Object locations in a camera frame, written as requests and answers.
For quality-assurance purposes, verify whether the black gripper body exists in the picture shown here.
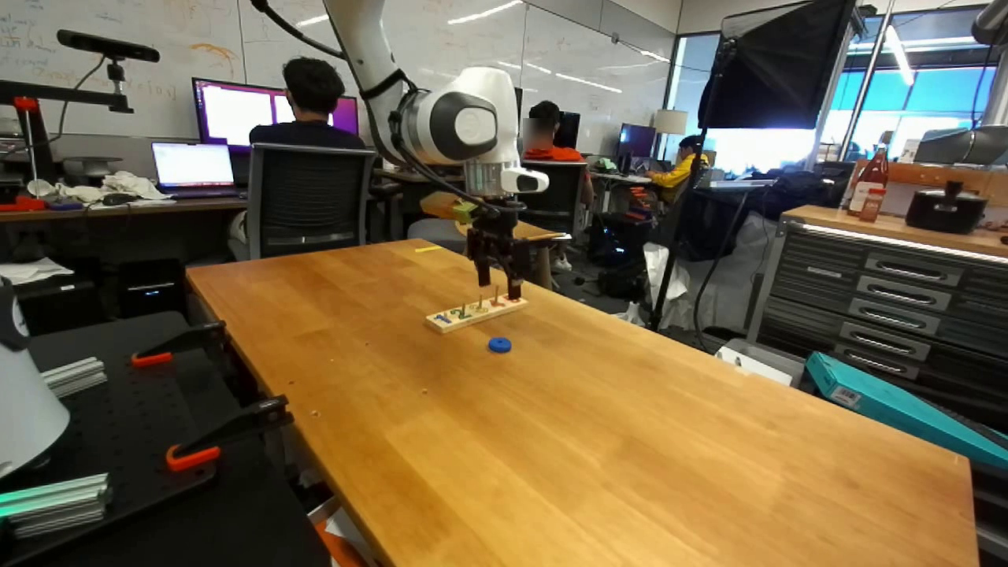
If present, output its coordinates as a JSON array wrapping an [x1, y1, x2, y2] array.
[[463, 195, 528, 277]]

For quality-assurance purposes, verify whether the wooden peg rack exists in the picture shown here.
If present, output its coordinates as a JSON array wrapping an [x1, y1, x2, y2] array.
[[422, 290, 533, 338]]

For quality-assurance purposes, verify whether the person in orange shirt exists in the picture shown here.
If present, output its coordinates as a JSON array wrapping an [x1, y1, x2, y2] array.
[[519, 96, 587, 167]]

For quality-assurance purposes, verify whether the black mesh office chair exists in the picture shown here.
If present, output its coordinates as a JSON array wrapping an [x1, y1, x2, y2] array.
[[242, 137, 381, 260]]

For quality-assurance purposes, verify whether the person in yellow shirt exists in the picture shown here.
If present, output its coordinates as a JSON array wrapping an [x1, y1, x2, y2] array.
[[644, 131, 715, 198]]

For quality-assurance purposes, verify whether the person in dark shirt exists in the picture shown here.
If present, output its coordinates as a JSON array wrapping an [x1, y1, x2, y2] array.
[[245, 52, 369, 150]]

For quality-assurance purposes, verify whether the lit purple monitor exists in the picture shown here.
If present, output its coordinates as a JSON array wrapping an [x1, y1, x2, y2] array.
[[190, 76, 366, 150]]

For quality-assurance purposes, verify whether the open laptop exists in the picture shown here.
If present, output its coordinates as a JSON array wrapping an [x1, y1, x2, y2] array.
[[149, 137, 242, 205]]

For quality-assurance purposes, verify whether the black photo softbox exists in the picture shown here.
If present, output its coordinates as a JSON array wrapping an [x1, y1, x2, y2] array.
[[696, 0, 860, 134]]

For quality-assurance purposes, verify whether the red label bottle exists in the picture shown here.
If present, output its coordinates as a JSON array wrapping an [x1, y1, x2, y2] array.
[[846, 149, 892, 224]]

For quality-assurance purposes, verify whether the grey drawer cabinet wooden top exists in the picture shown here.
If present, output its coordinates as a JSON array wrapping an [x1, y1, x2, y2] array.
[[742, 202, 1008, 429]]

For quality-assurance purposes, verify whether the teal case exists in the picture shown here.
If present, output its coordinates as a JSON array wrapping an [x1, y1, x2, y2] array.
[[804, 349, 1008, 477]]

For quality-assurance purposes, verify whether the black toolbox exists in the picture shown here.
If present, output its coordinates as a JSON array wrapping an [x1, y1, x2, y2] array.
[[903, 179, 992, 235]]

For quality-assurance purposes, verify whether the black clamp orange handle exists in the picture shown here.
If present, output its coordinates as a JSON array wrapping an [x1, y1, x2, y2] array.
[[129, 317, 231, 375], [159, 394, 297, 475]]

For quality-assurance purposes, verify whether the aluminium rail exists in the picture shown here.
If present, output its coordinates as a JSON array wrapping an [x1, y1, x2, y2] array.
[[38, 352, 111, 404], [0, 469, 112, 542]]

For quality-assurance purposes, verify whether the black camera bar on stand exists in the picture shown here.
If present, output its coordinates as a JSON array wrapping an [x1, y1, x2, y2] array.
[[53, 26, 162, 115]]

